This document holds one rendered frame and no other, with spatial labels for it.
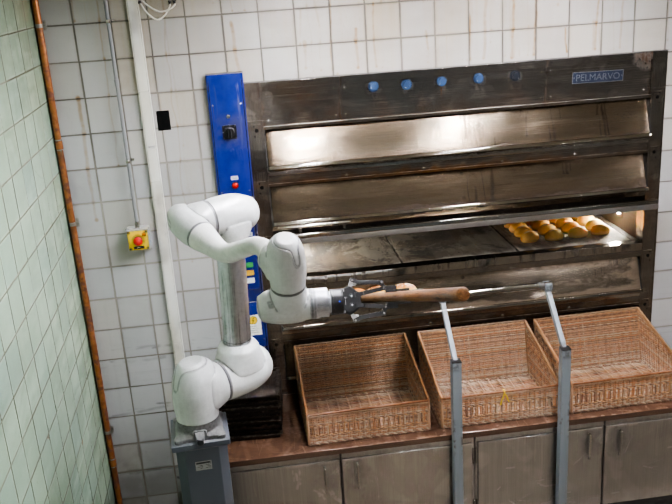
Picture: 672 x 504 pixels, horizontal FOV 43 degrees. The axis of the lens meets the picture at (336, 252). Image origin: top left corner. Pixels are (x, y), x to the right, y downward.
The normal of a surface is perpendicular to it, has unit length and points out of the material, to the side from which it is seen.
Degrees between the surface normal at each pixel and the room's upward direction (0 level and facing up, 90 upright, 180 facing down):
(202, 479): 90
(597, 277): 70
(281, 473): 90
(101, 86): 90
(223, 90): 90
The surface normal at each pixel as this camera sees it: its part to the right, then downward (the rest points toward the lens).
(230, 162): 0.13, 0.31
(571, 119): 0.11, -0.04
